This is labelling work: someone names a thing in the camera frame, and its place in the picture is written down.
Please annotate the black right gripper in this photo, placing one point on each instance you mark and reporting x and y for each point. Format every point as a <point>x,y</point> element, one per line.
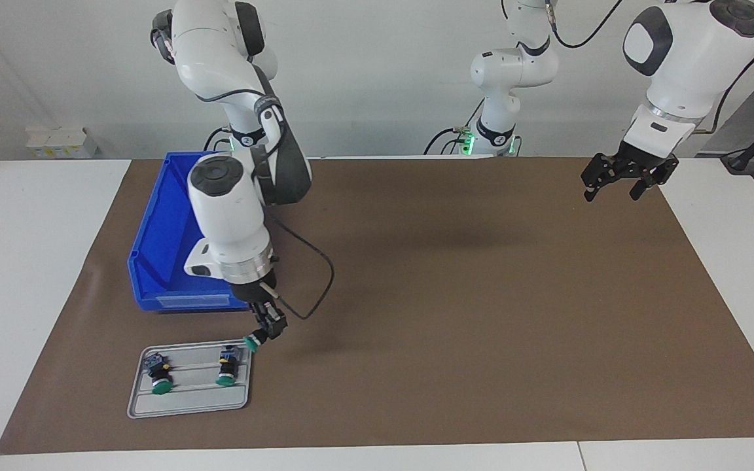
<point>254,291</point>

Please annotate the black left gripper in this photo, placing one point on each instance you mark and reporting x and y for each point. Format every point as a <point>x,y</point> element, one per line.
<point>639,162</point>

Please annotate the green push button switch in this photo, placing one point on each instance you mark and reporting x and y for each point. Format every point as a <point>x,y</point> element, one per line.
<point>158,376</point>
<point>251,343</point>
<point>227,369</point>

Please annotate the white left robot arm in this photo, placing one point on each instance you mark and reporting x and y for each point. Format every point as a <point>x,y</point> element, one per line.
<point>684,59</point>

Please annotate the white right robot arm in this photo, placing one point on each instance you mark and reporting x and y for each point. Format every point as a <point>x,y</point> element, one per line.
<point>230,209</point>

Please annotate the grey metal tray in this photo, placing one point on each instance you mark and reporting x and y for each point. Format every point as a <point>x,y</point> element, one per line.
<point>187,399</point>

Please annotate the blue plastic storage bin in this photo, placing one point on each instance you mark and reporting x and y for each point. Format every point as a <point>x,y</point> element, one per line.
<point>161,229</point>

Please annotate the brown table mat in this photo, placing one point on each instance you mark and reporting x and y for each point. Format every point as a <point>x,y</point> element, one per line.
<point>449,327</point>

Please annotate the white wall socket box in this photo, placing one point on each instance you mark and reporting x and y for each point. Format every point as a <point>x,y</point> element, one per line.
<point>56,140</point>

